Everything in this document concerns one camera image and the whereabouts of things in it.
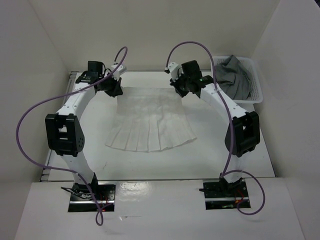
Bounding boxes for white pleated skirt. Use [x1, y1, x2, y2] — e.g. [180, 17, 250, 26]
[105, 87, 197, 153]

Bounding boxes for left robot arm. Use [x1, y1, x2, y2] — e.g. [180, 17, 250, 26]
[45, 61, 127, 200]

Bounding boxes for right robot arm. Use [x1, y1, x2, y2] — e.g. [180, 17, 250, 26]
[165, 60, 261, 197]

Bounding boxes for grey skirt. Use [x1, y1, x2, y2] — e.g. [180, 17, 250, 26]
[215, 55, 253, 101]

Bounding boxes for white plastic basket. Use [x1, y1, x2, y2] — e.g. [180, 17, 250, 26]
[211, 56, 263, 104]

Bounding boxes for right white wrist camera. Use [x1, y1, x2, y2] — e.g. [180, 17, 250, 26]
[164, 62, 183, 82]

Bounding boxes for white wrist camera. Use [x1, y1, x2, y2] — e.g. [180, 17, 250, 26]
[111, 63, 127, 81]
[164, 62, 183, 82]

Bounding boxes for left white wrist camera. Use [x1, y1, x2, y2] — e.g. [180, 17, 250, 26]
[111, 63, 127, 81]

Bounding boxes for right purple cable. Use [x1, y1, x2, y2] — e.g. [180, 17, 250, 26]
[164, 41, 266, 216]

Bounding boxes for purple cable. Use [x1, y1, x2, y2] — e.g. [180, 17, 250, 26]
[15, 46, 129, 226]
[164, 41, 266, 216]

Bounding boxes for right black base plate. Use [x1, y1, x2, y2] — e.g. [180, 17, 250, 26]
[199, 179, 251, 210]

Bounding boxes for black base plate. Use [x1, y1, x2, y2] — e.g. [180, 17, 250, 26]
[199, 179, 251, 210]
[65, 181, 116, 213]

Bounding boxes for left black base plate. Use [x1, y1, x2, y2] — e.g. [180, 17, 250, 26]
[65, 181, 116, 213]

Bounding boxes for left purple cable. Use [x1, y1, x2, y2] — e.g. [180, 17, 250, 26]
[15, 46, 129, 226]

